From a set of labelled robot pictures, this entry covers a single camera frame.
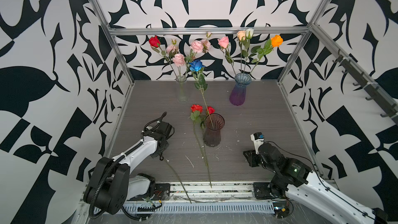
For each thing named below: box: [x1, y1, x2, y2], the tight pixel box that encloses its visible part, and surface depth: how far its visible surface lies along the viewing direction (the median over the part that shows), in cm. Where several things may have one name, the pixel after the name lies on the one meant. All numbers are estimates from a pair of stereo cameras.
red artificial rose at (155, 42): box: [148, 35, 179, 80], surface depth 84 cm
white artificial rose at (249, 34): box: [243, 28, 254, 77], surface depth 89 cm
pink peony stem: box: [184, 31, 212, 79], surface depth 88 cm
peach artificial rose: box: [236, 30, 247, 78], surface depth 86 cm
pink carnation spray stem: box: [165, 38, 179, 80], surface depth 91 cm
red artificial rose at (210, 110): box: [200, 105, 216, 125], surface depth 101 cm
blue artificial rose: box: [188, 59, 214, 129], surface depth 69 cm
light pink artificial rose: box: [217, 36, 236, 76], surface depth 83 cm
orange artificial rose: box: [248, 34, 284, 76], surface depth 86 cm
